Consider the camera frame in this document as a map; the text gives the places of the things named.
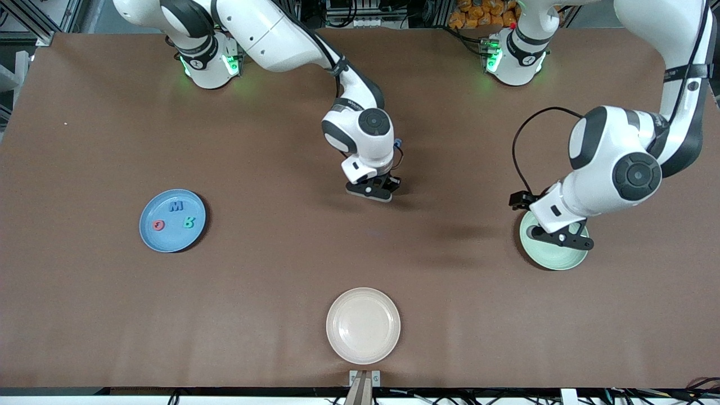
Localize green plate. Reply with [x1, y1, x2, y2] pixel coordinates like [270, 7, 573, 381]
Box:
[519, 211, 590, 271]

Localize beige plate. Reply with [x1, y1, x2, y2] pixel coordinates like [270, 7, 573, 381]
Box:
[326, 287, 401, 365]

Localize blue plate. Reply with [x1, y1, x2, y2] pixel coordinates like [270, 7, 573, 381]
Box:
[139, 188, 207, 253]

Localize orange snack packs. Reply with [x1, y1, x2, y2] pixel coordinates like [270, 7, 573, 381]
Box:
[449, 0, 521, 30]

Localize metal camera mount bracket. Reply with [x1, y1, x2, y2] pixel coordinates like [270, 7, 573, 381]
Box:
[349, 370, 381, 405]

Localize black table edge rail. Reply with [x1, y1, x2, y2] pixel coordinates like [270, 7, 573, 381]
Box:
[0, 386, 720, 398]

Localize aluminium frame beam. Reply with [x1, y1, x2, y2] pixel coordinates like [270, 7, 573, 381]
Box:
[0, 0, 57, 47]

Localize grey metal side frame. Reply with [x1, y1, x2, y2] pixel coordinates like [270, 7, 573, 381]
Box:
[0, 49, 30, 133]

